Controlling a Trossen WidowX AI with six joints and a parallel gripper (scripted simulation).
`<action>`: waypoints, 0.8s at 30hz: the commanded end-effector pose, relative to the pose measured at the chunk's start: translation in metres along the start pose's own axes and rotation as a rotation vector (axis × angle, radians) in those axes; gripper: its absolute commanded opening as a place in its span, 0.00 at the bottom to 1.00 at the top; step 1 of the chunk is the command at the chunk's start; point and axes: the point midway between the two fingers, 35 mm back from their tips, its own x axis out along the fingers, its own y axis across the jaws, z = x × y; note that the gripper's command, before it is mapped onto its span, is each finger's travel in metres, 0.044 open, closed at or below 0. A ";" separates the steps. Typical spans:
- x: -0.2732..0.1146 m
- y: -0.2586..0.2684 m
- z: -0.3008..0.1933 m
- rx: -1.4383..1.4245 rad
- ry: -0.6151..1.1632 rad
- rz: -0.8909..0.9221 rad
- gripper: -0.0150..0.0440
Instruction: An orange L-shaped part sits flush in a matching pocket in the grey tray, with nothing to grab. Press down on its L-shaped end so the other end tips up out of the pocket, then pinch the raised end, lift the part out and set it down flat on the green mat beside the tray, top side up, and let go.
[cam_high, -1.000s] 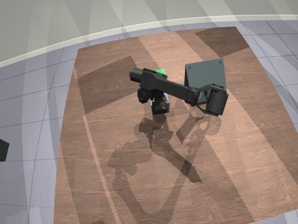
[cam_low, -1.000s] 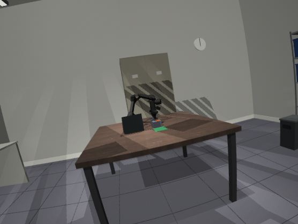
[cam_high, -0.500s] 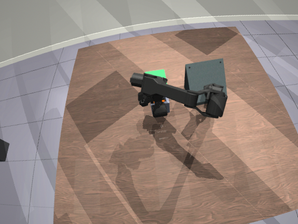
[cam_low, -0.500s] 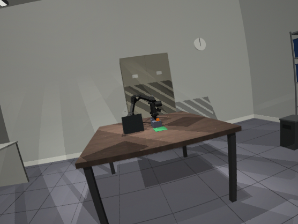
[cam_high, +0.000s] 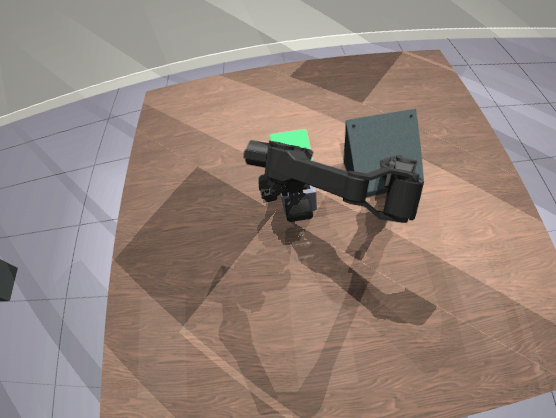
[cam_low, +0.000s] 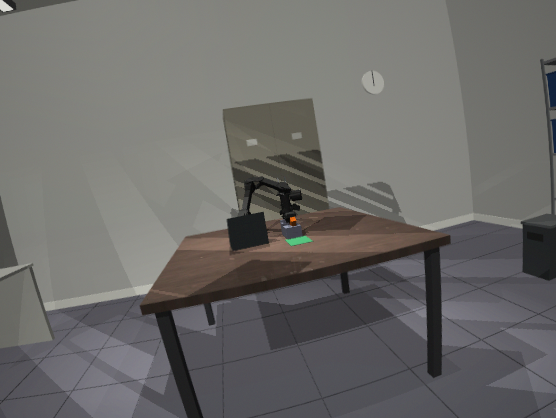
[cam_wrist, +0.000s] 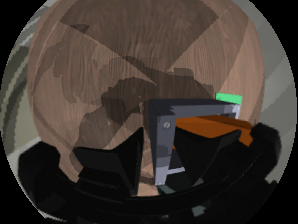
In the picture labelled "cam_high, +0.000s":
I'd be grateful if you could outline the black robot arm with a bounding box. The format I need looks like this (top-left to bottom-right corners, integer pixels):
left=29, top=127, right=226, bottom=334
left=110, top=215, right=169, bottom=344
left=243, top=140, right=424, bottom=223

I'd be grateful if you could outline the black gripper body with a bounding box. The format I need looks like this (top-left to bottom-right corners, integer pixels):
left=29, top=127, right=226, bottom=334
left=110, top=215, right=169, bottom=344
left=285, top=181, right=313, bottom=222

